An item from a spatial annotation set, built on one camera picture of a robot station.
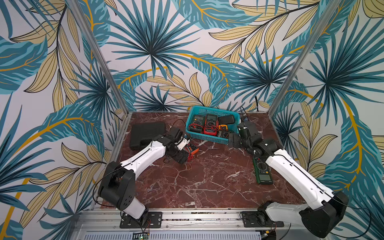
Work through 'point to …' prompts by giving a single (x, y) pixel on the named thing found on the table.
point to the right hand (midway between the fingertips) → (239, 136)
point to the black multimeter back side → (228, 119)
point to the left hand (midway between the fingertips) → (179, 157)
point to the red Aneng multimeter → (211, 126)
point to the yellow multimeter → (223, 127)
